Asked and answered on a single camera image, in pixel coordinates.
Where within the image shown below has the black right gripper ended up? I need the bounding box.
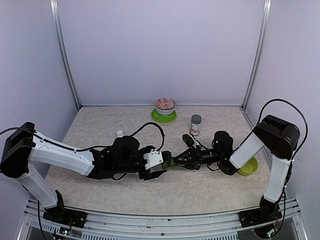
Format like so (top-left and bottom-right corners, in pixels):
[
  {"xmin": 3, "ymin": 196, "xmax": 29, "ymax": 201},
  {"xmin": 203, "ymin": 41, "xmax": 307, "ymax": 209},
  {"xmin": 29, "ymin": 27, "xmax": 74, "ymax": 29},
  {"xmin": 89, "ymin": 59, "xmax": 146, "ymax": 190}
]
[{"xmin": 173, "ymin": 145, "xmax": 223, "ymax": 170}]

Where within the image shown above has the green pill organizer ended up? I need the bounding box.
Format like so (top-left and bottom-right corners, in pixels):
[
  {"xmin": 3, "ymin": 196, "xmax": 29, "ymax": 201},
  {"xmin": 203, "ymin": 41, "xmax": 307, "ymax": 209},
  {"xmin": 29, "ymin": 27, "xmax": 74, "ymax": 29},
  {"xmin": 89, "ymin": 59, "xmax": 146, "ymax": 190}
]
[{"xmin": 161, "ymin": 160, "xmax": 177, "ymax": 170}]

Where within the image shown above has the amber bottle grey cap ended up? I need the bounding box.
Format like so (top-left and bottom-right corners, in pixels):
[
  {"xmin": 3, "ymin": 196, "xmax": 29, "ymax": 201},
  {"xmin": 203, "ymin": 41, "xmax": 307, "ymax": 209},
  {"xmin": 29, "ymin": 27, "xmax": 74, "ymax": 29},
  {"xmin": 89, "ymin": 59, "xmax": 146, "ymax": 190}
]
[{"xmin": 189, "ymin": 114, "xmax": 202, "ymax": 136}]

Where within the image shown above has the small white pill bottle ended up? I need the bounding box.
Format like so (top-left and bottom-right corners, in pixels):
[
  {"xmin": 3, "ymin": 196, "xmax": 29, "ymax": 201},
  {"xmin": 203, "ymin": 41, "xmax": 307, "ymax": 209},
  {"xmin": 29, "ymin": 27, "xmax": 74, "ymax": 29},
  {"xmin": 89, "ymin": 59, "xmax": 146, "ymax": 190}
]
[{"xmin": 116, "ymin": 130, "xmax": 124, "ymax": 138}]

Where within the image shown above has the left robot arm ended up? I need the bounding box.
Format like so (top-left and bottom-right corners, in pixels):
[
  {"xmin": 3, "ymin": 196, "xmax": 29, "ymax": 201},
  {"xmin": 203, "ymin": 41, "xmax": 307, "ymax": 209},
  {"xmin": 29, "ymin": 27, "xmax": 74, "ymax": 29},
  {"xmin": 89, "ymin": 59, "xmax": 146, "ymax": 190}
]
[{"xmin": 0, "ymin": 122, "xmax": 172, "ymax": 223}]

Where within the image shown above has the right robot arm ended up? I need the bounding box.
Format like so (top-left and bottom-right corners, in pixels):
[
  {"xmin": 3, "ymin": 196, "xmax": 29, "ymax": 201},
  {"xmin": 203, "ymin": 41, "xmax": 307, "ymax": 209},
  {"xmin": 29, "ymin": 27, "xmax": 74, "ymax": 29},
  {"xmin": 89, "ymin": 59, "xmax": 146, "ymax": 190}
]
[{"xmin": 167, "ymin": 106, "xmax": 271, "ymax": 215}]

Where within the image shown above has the green plate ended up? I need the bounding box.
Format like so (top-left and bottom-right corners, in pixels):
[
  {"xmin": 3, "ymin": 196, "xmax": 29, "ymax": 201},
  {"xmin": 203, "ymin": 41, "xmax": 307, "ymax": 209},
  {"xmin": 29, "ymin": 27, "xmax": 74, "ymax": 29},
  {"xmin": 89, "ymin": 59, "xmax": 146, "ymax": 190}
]
[{"xmin": 151, "ymin": 109, "xmax": 177, "ymax": 123}]

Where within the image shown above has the lime green bowl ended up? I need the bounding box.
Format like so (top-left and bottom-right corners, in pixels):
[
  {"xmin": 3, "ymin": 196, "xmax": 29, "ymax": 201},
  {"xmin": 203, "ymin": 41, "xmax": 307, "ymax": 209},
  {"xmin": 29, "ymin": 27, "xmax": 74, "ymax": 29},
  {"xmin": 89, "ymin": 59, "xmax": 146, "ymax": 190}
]
[{"xmin": 238, "ymin": 157, "xmax": 259, "ymax": 176}]

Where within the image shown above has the red patterned white bowl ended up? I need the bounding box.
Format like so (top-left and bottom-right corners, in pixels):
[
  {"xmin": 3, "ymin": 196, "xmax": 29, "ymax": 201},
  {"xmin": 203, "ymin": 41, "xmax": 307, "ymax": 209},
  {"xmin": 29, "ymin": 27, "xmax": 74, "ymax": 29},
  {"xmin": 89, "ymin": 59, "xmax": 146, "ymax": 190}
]
[{"xmin": 155, "ymin": 98, "xmax": 176, "ymax": 116}]

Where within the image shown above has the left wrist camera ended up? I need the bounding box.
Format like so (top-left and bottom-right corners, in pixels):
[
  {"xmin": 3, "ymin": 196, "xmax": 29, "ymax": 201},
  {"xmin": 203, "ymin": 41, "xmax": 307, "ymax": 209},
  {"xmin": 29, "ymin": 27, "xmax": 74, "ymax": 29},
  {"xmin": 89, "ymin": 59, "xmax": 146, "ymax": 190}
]
[{"xmin": 142, "ymin": 149, "xmax": 172, "ymax": 170}]

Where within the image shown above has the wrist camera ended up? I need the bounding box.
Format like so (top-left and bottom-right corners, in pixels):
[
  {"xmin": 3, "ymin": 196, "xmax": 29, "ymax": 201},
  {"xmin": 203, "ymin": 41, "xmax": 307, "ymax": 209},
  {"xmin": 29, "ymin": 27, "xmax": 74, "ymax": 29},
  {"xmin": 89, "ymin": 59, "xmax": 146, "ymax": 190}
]
[
  {"xmin": 182, "ymin": 134, "xmax": 202, "ymax": 149},
  {"xmin": 142, "ymin": 149, "xmax": 172, "ymax": 170}
]

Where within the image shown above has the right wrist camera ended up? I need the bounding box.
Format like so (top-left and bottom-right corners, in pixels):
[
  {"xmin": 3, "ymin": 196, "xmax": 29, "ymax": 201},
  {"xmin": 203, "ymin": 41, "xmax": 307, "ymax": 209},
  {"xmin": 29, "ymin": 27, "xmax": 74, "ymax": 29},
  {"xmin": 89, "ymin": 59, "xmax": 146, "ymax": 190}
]
[{"xmin": 182, "ymin": 134, "xmax": 202, "ymax": 149}]

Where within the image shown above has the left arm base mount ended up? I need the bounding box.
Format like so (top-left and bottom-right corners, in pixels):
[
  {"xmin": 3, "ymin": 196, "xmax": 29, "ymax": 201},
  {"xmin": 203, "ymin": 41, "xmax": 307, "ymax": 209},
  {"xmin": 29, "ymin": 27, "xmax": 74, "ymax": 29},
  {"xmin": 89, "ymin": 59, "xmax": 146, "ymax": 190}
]
[{"xmin": 43, "ymin": 206, "xmax": 87, "ymax": 228}]

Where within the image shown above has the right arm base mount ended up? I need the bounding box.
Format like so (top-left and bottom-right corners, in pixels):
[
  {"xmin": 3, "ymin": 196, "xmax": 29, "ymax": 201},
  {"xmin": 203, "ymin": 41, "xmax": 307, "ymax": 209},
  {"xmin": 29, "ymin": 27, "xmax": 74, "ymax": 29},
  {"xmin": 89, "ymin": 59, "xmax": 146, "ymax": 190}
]
[{"xmin": 238, "ymin": 197, "xmax": 283, "ymax": 228}]

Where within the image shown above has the front aluminium rail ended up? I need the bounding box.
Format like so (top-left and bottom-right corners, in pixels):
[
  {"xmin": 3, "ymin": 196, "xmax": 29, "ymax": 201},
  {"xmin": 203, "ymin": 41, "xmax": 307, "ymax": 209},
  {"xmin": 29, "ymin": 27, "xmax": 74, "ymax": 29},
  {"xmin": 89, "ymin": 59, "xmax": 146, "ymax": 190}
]
[{"xmin": 23, "ymin": 197, "xmax": 308, "ymax": 240}]

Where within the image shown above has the right aluminium frame post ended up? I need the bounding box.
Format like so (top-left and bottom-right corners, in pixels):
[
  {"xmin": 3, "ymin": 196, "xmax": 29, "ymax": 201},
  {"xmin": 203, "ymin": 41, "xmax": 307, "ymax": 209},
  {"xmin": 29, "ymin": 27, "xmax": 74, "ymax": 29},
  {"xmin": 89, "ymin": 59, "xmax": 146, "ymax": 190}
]
[{"xmin": 241, "ymin": 0, "xmax": 272, "ymax": 111}]

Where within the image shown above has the aluminium frame post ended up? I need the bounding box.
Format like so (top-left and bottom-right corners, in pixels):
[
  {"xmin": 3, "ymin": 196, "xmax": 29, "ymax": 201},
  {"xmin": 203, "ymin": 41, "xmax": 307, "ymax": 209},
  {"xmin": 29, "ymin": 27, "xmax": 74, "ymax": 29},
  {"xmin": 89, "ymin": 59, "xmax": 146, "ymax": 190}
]
[
  {"xmin": 50, "ymin": 0, "xmax": 82, "ymax": 111},
  {"xmin": 241, "ymin": 0, "xmax": 272, "ymax": 111}
]

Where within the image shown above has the left aluminium frame post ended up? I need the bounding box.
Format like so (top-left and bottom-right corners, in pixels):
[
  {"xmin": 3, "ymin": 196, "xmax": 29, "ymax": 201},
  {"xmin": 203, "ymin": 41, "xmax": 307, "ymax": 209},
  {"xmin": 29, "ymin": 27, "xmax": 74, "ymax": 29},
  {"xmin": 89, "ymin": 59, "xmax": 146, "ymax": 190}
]
[{"xmin": 50, "ymin": 0, "xmax": 82, "ymax": 111}]

